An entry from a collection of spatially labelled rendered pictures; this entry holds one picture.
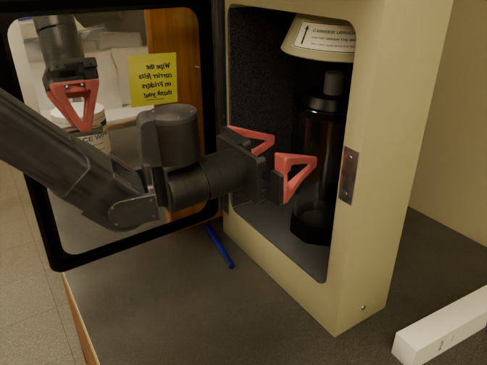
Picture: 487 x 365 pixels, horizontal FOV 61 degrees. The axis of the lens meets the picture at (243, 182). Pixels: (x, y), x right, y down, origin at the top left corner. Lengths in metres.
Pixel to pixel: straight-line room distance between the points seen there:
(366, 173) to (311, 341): 0.27
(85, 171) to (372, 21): 0.33
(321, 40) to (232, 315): 0.42
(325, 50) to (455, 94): 0.43
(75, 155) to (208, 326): 0.33
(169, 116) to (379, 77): 0.23
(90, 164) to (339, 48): 0.32
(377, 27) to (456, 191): 0.57
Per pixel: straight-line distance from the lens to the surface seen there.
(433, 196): 0.99
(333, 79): 0.60
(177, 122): 0.46
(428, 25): 0.50
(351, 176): 0.50
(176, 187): 0.49
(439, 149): 0.95
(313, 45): 0.54
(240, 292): 0.70
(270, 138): 0.63
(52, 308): 2.19
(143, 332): 0.66
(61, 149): 0.46
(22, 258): 2.57
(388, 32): 0.45
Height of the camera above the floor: 1.42
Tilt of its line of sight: 28 degrees down
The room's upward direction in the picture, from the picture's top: straight up
